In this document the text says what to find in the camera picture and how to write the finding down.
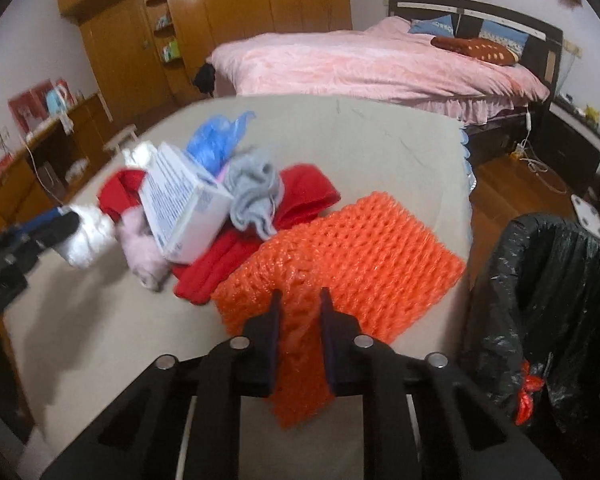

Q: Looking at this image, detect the wooden desk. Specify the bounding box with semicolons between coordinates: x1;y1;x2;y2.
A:
0;92;113;241

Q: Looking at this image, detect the white charger cable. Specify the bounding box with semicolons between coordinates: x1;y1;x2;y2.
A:
522;102;573;195

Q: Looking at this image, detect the orange foam net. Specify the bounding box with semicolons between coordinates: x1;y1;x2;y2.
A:
211;191;467;431

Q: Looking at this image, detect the red cloth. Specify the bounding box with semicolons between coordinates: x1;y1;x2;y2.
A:
97;169;147;222
172;164;342;307

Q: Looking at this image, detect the white stool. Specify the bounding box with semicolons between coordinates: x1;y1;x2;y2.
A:
104;124;138;158

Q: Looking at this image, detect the blue quilted cloth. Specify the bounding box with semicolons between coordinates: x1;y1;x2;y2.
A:
459;127;477;196

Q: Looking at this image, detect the bin with black bag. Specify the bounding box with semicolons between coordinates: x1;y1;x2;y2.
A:
457;212;600;436

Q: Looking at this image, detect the blue plastic glove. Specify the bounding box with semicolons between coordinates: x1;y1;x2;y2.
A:
186;110;257;177

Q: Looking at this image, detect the black cloth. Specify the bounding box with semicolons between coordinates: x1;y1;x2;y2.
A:
192;62;217;97

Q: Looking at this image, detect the grey cloth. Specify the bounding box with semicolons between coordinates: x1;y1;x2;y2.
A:
225;152;286;242

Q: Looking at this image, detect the blue pillow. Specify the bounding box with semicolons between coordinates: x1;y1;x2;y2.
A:
480;20;530;63
409;14;455;36

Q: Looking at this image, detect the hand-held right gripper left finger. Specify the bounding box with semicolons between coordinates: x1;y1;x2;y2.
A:
40;289;284;480

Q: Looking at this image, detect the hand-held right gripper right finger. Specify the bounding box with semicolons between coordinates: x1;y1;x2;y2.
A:
320;287;563;480

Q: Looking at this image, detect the dark bed frame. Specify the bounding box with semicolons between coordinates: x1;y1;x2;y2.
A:
387;0;565;151

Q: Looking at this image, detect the red box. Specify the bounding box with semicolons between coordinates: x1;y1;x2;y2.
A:
7;79;76;133

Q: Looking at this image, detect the white cardboard box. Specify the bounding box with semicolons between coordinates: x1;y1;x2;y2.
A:
139;141;235;265

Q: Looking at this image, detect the light blue kettle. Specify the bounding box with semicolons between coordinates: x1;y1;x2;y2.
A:
45;85;71;113

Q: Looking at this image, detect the brown dotted pillow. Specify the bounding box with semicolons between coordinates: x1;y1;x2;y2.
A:
431;36;521;66

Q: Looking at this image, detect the pink face mask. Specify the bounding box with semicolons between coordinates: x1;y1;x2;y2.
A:
117;210;173;292

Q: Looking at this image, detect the dark nightstand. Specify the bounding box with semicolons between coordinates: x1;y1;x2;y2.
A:
532;95;600;193

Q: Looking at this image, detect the bed with pink blanket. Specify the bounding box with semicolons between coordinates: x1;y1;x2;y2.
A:
207;15;551;126

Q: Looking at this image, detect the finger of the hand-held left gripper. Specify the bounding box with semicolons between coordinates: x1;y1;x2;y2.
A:
0;212;81;271
10;207;72;238

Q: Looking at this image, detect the white bathroom scale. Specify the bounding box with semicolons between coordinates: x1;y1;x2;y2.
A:
570;194;600;243

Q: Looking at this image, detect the red plastic tie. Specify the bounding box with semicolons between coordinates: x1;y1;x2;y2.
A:
515;360;546;426

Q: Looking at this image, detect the white tissue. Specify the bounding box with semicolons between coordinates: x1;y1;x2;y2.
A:
121;142;157;167
59;204;117;268

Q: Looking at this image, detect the wooden wardrobe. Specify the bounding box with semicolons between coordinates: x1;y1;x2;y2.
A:
56;0;353;126

